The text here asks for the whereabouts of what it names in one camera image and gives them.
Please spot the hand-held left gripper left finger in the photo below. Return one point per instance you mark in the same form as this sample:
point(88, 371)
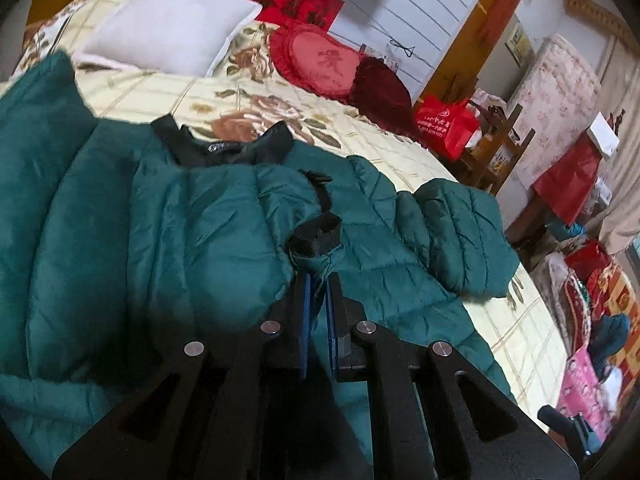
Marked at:
point(303, 310)

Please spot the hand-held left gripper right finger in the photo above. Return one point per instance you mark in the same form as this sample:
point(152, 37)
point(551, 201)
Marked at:
point(332, 320)

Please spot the dark green puffer jacket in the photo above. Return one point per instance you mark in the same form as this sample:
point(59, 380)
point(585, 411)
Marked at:
point(200, 240)

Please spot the pink printed bag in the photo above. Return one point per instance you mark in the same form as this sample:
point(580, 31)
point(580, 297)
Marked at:
point(585, 390)

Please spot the pile of colourful blankets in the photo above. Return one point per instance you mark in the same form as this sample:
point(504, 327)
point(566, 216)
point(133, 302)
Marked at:
point(595, 300)

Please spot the floral bed sheet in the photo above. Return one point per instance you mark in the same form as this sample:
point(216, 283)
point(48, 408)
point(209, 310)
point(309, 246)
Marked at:
point(320, 115)

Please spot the red shopping bag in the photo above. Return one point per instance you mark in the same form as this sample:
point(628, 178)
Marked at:
point(445, 127)

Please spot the dark red round cushion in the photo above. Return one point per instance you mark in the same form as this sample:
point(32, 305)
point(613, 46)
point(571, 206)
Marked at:
point(382, 95)

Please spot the wooden chair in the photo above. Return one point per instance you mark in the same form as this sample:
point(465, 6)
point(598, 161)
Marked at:
point(495, 155)

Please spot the red paper bag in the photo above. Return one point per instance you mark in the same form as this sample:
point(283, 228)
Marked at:
point(567, 180)

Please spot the red heart-shaped cushion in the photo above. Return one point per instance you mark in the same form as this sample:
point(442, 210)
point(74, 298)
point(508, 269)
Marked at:
point(315, 60)

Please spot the white box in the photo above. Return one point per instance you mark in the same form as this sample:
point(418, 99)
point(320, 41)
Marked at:
point(602, 135)

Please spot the floral mattress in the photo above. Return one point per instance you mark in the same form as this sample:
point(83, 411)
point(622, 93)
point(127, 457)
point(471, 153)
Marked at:
point(555, 105)

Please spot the white pillow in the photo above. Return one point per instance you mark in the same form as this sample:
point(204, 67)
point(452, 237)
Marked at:
point(170, 25)

